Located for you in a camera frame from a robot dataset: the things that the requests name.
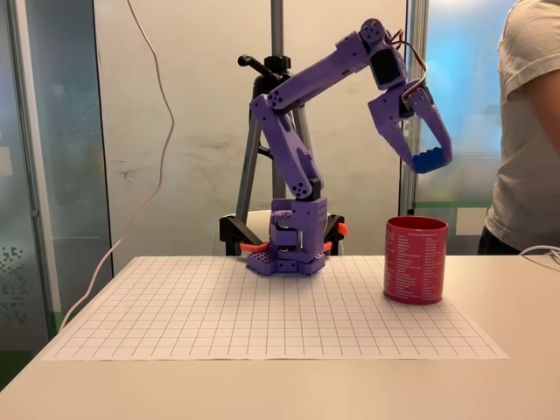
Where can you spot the grey black tripod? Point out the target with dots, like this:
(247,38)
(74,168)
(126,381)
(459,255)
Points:
(277,26)

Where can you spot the grey metal frame post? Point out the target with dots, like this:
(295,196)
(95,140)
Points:
(415,131)
(35,175)

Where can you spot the red cup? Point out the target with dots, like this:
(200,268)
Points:
(415,267)

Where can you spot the person in grey t-shirt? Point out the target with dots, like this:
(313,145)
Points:
(520,197)

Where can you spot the black orange table clamp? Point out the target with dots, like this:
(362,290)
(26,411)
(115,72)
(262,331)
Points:
(334,229)
(232,232)

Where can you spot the blue toy brick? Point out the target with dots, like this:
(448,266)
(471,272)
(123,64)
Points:
(431,162)

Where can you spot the purple robot arm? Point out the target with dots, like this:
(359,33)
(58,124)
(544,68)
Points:
(315,83)

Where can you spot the white grid paper sheet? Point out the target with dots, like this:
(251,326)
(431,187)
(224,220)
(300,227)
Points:
(219,315)

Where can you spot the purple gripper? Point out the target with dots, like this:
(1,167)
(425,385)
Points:
(387,112)

